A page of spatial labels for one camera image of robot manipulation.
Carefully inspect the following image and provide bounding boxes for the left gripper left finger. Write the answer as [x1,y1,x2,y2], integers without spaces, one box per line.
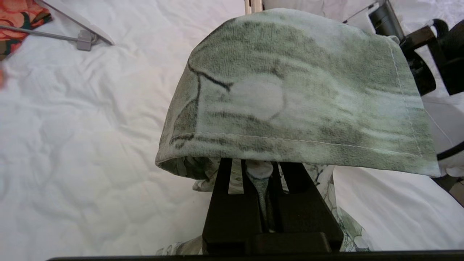
[202,158,262,254]

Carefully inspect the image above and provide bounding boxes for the black cable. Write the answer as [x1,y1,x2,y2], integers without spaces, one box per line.
[436,141,464,161]

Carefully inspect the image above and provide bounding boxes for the white plastic clothes hanger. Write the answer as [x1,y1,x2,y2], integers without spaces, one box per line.
[0,0,115,51]

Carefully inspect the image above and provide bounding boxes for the white quilted bed cover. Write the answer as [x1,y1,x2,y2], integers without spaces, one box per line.
[0,0,464,256]

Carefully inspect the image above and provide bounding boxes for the green patterned shirt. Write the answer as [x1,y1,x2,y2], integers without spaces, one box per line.
[155,8,441,254]

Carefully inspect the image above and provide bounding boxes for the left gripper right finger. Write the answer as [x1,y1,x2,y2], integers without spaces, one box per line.
[254,162,344,253]

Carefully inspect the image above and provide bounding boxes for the pale wooden slats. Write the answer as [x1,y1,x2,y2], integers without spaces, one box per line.
[244,0,264,15]

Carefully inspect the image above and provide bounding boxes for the orange floral garment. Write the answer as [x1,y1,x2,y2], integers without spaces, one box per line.
[0,0,53,90]

